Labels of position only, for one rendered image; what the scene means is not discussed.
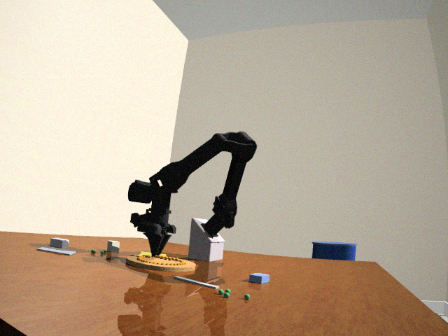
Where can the light blue flat block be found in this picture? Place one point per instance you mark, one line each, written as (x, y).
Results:
(259, 278)

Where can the white rectangular sheet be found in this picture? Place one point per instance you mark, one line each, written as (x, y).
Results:
(57, 250)

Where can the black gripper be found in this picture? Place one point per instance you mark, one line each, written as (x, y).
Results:
(157, 229)

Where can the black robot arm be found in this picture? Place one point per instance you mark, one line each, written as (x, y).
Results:
(174, 175)

